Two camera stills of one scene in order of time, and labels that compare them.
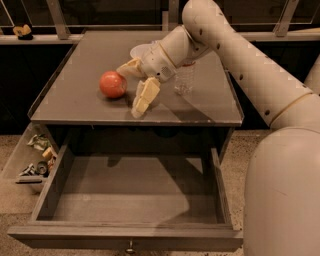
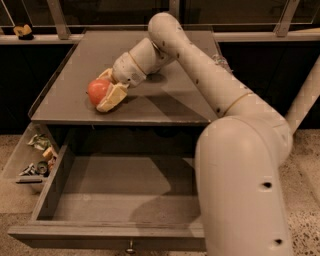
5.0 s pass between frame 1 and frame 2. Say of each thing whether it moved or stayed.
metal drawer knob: stayed
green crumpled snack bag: stayed
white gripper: moved
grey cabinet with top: stayed
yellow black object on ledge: stayed
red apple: moved
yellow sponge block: stayed
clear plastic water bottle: moved
